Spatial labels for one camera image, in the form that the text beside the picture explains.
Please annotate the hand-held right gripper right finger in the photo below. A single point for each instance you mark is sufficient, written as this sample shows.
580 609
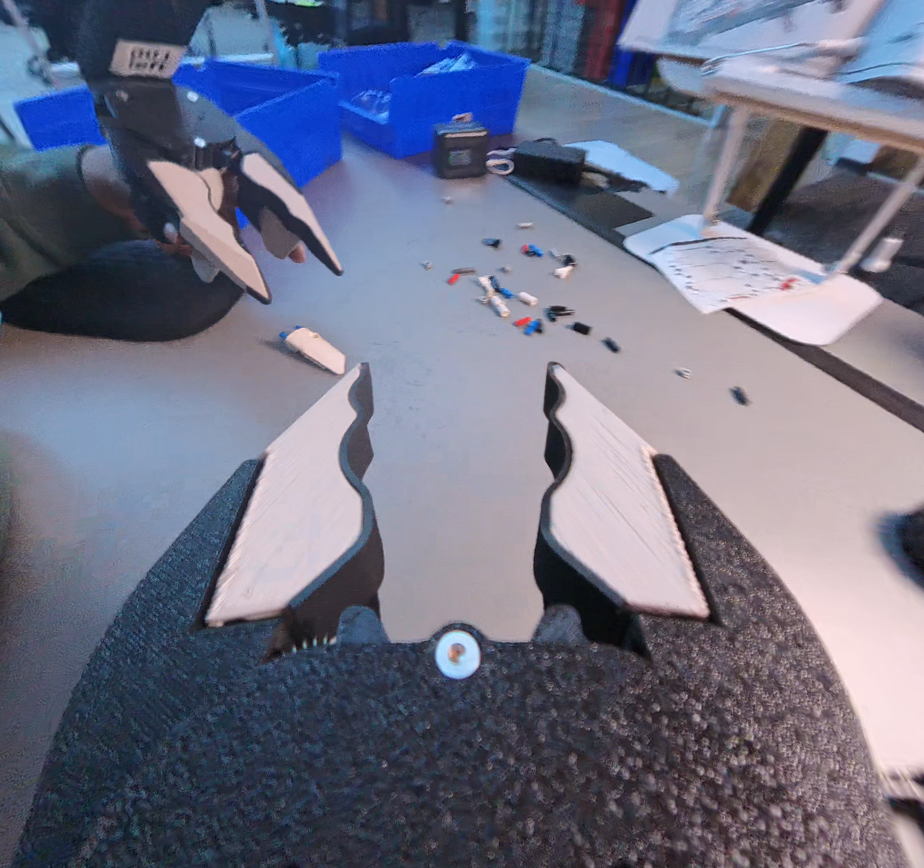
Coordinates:
628 521

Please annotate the person's left hand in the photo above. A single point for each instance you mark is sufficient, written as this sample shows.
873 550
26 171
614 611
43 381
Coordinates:
112 193

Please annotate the white lego panel piece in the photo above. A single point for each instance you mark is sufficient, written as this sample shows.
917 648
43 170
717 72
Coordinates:
317 350

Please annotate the clear plastic bag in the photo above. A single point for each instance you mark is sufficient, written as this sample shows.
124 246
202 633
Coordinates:
447 64

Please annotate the sticker sheet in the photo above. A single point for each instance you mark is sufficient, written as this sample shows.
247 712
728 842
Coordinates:
729 269

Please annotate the white paper sheet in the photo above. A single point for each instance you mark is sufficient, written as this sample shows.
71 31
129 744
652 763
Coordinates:
628 161

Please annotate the rack of coloured bins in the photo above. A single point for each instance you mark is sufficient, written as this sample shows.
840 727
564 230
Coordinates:
599 2

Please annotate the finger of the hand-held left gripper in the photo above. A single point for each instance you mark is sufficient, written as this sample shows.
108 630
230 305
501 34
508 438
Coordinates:
281 193
206 218

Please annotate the black battery pack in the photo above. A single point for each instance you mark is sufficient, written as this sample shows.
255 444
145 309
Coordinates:
460 151

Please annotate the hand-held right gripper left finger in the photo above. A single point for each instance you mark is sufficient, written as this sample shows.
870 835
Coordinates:
289 521

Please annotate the blue plastic storage bin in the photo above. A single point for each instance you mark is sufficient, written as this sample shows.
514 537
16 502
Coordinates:
447 110

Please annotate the long blue plastic bin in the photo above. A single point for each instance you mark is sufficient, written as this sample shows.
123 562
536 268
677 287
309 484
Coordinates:
289 124

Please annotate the black power adapter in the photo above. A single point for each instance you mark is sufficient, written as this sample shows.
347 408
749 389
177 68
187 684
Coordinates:
548 159

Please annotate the scattered small lego pieces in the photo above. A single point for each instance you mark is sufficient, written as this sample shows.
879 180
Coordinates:
499 305

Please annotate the person's left forearm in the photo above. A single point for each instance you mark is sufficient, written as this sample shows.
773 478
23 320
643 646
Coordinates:
36 211

